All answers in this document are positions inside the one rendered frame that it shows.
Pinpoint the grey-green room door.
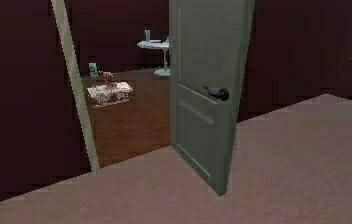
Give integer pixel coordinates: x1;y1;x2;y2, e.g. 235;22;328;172
168;0;256;197

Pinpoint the teal small box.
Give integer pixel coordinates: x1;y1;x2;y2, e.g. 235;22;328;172
88;62;99;78

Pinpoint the black door handle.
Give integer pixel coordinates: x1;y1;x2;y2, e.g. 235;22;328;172
202;85;231;102

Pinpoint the white round pedestal table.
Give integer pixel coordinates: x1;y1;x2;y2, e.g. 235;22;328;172
136;39;172;78

